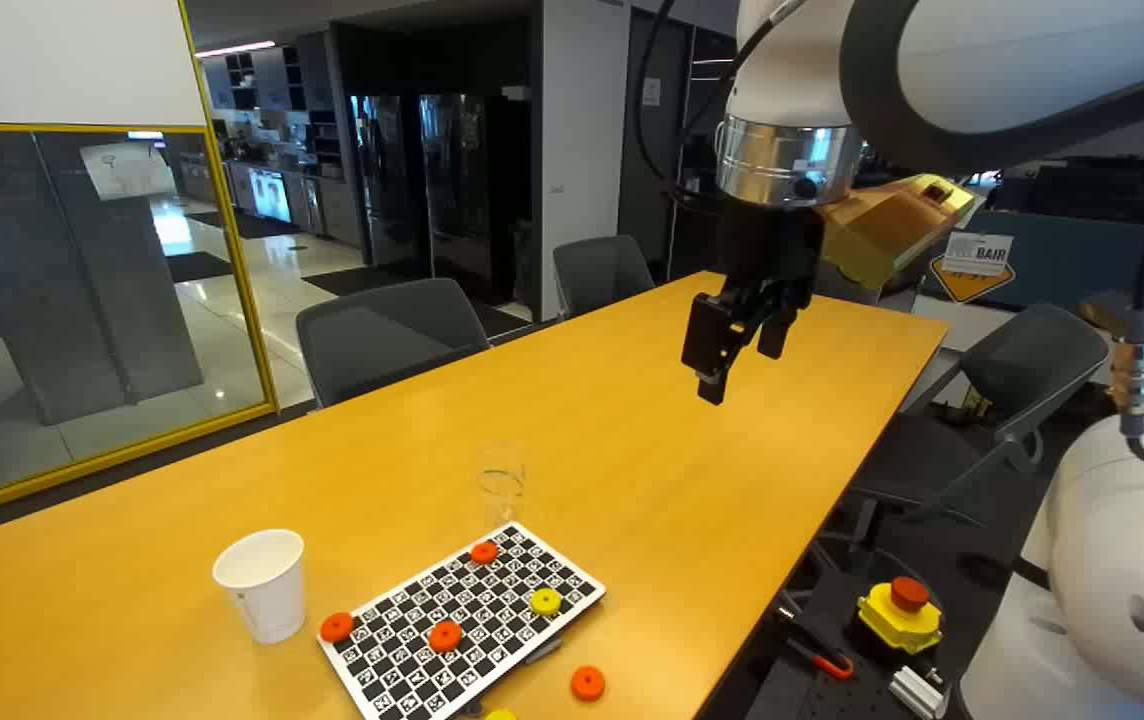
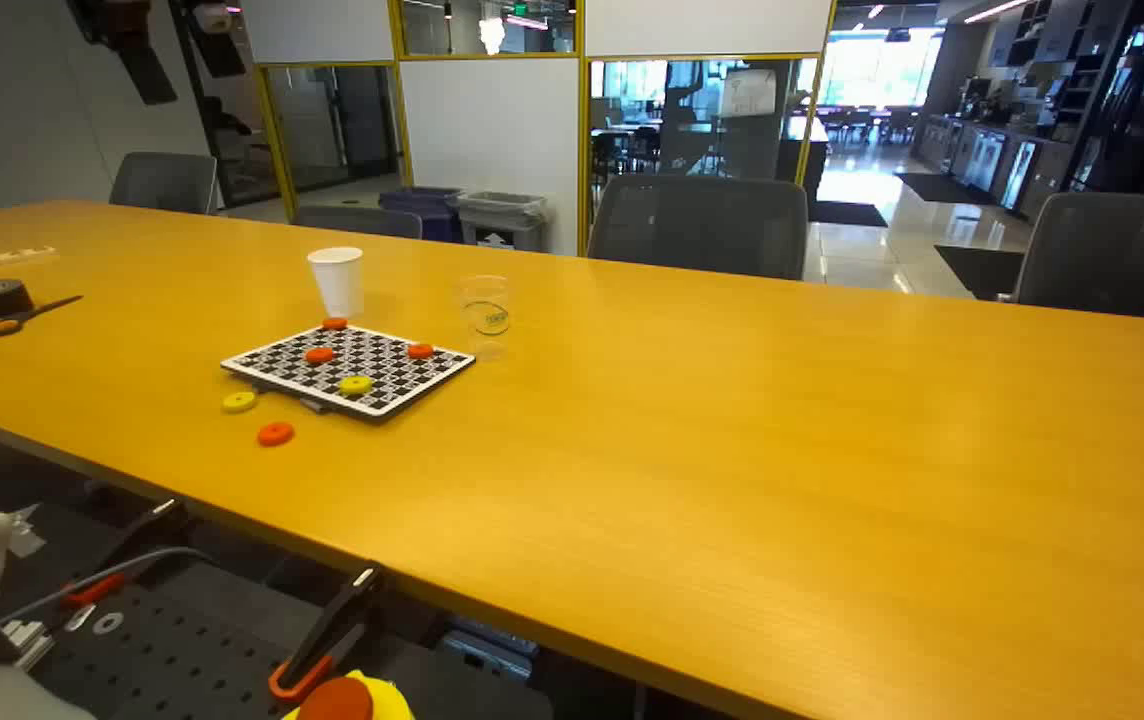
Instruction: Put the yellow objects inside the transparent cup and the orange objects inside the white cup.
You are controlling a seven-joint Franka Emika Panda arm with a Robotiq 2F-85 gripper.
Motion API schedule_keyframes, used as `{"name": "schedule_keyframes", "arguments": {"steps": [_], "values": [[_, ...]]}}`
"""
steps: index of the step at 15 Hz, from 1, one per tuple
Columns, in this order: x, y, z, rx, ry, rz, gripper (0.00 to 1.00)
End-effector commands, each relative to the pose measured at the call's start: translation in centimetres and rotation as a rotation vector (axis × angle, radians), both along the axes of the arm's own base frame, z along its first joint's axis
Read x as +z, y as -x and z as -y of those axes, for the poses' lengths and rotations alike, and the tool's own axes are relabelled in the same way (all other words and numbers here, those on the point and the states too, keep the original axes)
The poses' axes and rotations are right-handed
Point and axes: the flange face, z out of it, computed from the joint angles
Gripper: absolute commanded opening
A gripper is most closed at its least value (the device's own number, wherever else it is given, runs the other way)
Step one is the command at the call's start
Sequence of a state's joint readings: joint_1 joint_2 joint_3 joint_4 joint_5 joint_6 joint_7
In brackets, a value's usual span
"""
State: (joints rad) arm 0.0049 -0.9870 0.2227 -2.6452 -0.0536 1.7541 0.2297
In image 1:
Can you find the yellow red emergency stop button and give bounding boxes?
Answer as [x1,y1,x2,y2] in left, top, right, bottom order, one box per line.
[856,577,946,657]

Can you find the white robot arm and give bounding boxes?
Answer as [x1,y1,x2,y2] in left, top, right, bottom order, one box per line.
[686,0,1144,720]

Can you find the orange disc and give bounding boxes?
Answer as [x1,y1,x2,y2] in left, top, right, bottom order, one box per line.
[430,618,466,652]
[320,611,356,643]
[467,541,500,563]
[567,662,610,705]

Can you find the white paper cup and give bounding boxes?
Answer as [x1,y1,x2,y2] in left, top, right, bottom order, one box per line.
[214,528,306,643]

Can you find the black white checkered board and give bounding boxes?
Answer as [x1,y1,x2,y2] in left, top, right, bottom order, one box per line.
[316,521,603,720]

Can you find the yellow framed glass partition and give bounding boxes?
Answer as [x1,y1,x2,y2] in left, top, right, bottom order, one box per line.
[0,0,278,504]

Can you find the grey office chair right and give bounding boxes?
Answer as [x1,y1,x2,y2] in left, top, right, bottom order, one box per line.
[853,305,1110,547]

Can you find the red handled tool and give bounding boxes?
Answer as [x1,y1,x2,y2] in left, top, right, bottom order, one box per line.
[775,608,856,684]

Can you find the orange disc on table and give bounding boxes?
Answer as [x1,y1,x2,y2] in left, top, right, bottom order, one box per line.
[567,662,610,705]

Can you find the grey office chair far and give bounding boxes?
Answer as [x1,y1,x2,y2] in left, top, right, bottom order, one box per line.
[554,236,653,314]

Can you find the grey office chair left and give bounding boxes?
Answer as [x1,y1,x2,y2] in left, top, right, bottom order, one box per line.
[295,277,488,402]

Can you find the grey office chair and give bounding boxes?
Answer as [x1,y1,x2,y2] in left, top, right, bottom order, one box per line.
[554,236,653,314]
[295,277,488,402]
[853,305,1110,547]

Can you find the transparent plastic cup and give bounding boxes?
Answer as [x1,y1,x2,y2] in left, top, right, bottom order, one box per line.
[478,465,524,523]

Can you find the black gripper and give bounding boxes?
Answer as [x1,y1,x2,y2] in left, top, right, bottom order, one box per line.
[679,199,825,402]

